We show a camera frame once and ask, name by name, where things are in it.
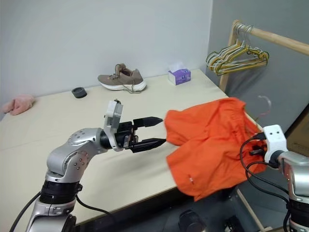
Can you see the bunch of clothes hangers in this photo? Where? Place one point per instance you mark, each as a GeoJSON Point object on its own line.
{"type": "Point", "coordinates": [224, 54]}

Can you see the cardboard box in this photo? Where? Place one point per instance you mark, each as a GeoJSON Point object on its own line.
{"type": "Point", "coordinates": [299, 135]}

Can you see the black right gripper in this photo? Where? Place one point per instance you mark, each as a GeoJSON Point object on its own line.
{"type": "Point", "coordinates": [258, 151]}

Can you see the dark rounded shape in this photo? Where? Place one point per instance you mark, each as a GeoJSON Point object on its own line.
{"type": "Point", "coordinates": [231, 223]}
{"type": "Point", "coordinates": [190, 221]}

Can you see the bundle of coloured hangers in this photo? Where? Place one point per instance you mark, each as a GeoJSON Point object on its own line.
{"type": "Point", "coordinates": [251, 52]}

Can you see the orange shorts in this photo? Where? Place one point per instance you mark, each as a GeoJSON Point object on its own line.
{"type": "Point", "coordinates": [210, 145]}

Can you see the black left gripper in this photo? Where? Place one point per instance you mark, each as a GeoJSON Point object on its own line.
{"type": "Point", "coordinates": [125, 135]}

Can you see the purple tissue box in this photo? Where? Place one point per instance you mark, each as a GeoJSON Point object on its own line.
{"type": "Point", "coordinates": [181, 76]}

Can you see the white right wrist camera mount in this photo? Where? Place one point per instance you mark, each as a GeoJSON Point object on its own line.
{"type": "Point", "coordinates": [275, 137]}

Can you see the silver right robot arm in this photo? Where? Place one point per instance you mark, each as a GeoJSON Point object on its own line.
{"type": "Point", "coordinates": [298, 174]}

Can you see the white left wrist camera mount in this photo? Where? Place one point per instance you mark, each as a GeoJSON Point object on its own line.
{"type": "Point", "coordinates": [112, 120]}

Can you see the brown sneaker with white sole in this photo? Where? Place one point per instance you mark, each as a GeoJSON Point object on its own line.
{"type": "Point", "coordinates": [120, 78]}

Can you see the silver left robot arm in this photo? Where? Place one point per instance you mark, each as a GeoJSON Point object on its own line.
{"type": "Point", "coordinates": [70, 157]}

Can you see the wooden clothes rack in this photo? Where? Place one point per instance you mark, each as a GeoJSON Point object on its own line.
{"type": "Point", "coordinates": [277, 37]}

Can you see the pink cloth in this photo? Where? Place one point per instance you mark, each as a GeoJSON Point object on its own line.
{"type": "Point", "coordinates": [19, 104]}

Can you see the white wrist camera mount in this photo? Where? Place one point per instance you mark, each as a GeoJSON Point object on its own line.
{"type": "Point", "coordinates": [275, 137]}
{"type": "Point", "coordinates": [112, 120]}

